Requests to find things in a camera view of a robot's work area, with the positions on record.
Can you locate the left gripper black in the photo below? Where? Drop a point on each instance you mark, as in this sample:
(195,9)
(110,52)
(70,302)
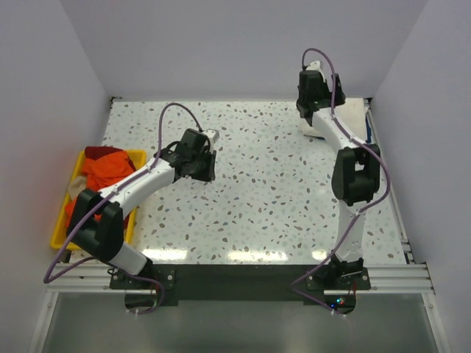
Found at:
(210,173)

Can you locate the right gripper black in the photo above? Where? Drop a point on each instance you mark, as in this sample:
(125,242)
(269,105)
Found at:
(339,95)

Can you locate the cream white t shirt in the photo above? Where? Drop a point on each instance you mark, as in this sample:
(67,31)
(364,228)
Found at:
(353,114)

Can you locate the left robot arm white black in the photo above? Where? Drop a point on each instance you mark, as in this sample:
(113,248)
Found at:
(97,222)

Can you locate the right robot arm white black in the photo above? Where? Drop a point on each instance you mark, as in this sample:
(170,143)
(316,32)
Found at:
(356,173)

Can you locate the folded blue t shirt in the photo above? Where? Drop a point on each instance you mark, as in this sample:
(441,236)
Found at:
(368,128)

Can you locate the orange t shirt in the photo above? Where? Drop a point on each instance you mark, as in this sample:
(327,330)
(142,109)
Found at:
(102,173)

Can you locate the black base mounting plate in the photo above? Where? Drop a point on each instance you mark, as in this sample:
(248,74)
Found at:
(334,285)

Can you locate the dark red t shirt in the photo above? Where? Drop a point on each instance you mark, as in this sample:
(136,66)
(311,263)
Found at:
(97,152)

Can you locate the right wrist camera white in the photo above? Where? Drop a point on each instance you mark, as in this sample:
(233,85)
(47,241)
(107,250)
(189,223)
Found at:
(316,66)

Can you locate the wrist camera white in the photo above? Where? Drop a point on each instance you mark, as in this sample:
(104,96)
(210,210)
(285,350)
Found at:
(213,135)
(316,66)

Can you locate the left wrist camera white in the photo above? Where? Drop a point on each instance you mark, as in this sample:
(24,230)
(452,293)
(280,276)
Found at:
(213,135)

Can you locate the aluminium frame rail front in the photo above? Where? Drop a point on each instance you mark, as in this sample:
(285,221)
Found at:
(385,279)

